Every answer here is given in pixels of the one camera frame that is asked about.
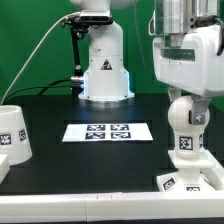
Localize white lamp shade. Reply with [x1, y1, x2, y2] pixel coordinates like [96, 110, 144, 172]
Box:
[0, 105, 32, 165]

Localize white right wall rail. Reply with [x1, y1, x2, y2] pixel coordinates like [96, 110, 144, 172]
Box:
[201, 150, 224, 191]

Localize white wall rail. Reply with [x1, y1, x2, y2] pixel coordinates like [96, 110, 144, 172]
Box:
[0, 191, 224, 223]
[201, 150, 224, 191]

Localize white front wall rail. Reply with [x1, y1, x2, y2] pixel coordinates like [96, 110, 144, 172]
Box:
[0, 191, 224, 223]

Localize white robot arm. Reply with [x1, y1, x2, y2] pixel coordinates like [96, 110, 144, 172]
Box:
[70, 0, 224, 125]

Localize white left wall block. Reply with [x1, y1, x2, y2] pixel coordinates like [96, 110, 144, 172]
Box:
[0, 154, 10, 184]

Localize white lamp bulb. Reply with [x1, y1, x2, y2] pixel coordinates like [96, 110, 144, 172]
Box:
[168, 96, 210, 158]

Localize white marker sheet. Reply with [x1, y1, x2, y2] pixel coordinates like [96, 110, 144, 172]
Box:
[62, 123, 153, 142]

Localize black cable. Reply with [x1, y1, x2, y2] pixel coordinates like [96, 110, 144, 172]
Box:
[3, 78, 84, 104]

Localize white camera cable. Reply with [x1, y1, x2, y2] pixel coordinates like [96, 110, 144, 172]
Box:
[0, 11, 81, 106]

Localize white lamp base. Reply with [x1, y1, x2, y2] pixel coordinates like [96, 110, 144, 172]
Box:
[156, 150, 214, 193]

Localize grey camera on stand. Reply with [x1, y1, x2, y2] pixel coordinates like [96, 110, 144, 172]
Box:
[80, 10, 111, 22]

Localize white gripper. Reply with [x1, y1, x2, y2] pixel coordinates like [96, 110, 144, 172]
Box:
[153, 28, 224, 125]

